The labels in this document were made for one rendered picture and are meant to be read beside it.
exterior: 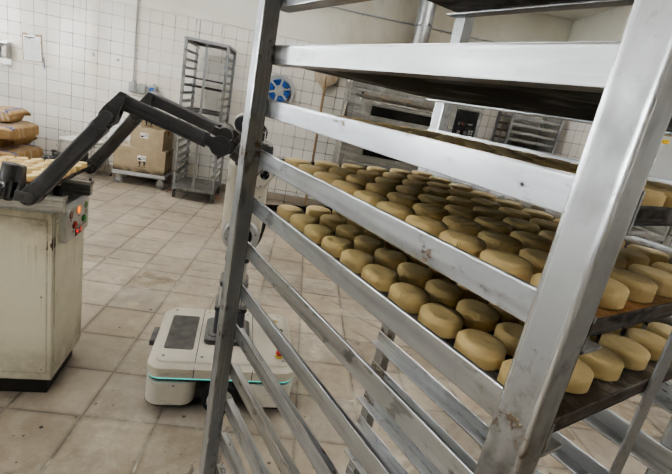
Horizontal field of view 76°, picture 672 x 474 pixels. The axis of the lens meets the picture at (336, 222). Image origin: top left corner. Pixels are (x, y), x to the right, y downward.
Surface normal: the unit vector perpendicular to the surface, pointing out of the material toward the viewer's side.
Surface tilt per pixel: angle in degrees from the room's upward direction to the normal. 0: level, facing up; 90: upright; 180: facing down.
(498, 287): 90
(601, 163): 90
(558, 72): 90
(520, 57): 90
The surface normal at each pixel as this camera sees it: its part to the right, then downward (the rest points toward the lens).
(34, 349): 0.18, 0.29
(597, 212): -0.84, -0.01
